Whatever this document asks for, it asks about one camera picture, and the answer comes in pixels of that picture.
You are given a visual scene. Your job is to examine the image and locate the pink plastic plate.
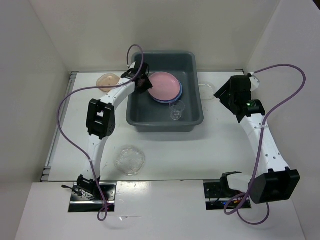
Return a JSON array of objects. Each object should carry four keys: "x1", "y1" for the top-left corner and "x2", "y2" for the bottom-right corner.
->
[{"x1": 148, "y1": 72, "x2": 181, "y2": 101}]

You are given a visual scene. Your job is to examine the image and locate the blue plastic plate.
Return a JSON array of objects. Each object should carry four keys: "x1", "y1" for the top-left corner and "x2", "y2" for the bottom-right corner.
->
[{"x1": 152, "y1": 82, "x2": 183, "y2": 104}]

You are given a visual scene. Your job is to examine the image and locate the peach square dish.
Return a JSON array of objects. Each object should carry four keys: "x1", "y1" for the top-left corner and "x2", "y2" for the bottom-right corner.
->
[{"x1": 96, "y1": 73, "x2": 120, "y2": 93}]

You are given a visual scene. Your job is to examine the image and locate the clear plastic cup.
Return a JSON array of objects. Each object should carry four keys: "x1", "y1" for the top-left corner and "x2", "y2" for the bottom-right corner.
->
[{"x1": 169, "y1": 100, "x2": 185, "y2": 121}]

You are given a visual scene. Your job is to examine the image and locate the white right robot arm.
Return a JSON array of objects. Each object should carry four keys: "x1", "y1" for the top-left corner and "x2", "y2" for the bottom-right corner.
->
[{"x1": 214, "y1": 75, "x2": 300, "y2": 204}]

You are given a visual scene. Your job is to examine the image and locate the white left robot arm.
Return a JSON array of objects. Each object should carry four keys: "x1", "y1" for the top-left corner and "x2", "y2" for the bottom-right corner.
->
[{"x1": 77, "y1": 61, "x2": 153, "y2": 200}]

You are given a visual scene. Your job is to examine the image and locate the grey plastic bin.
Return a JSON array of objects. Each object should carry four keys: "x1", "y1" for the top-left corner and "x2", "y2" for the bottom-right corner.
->
[{"x1": 126, "y1": 50, "x2": 204, "y2": 133}]

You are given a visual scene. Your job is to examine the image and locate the clear textured square dish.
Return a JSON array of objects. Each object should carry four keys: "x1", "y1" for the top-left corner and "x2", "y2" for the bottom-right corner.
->
[{"x1": 114, "y1": 145, "x2": 146, "y2": 176}]

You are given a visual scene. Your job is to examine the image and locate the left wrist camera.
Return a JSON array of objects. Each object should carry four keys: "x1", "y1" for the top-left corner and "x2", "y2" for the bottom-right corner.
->
[{"x1": 127, "y1": 61, "x2": 137, "y2": 69}]

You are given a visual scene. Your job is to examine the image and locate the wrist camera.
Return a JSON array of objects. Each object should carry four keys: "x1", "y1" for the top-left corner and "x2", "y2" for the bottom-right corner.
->
[
  {"x1": 127, "y1": 61, "x2": 137, "y2": 69},
  {"x1": 247, "y1": 72, "x2": 260, "y2": 92}
]

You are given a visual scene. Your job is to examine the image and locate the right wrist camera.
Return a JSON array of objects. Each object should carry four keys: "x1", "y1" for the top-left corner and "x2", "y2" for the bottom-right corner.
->
[{"x1": 247, "y1": 72, "x2": 260, "y2": 92}]

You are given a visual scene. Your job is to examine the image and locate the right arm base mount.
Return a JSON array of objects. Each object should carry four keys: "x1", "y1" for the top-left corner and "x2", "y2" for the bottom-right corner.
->
[{"x1": 203, "y1": 180, "x2": 240, "y2": 211}]

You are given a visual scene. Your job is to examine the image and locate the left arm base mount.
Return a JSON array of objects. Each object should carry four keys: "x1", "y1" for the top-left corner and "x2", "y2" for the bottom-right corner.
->
[{"x1": 61, "y1": 182, "x2": 117, "y2": 213}]

